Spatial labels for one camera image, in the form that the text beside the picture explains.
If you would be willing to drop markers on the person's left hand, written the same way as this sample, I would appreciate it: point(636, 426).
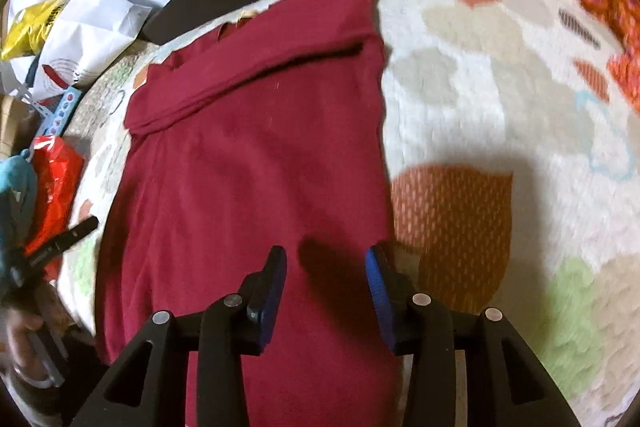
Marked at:
point(20, 337)

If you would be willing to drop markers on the blue patterned box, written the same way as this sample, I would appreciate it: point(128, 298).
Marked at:
point(57, 114)

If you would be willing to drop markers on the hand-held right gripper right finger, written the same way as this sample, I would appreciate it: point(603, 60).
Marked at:
point(376, 285)

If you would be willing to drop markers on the yellow packet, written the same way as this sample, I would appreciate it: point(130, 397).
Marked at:
point(32, 24)

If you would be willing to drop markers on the white plastic bag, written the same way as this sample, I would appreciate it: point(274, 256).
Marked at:
point(80, 32)

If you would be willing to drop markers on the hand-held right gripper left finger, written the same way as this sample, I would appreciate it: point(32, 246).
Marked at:
point(274, 285)

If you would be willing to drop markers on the patchwork quilted blanket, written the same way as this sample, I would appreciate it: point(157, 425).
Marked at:
point(480, 117)

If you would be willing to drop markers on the maroon shirt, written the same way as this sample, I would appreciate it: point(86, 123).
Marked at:
point(240, 167)

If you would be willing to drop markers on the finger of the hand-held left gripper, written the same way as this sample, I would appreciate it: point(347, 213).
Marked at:
point(62, 239)

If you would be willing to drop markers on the red snack packet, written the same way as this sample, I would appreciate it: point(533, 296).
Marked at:
point(52, 197)

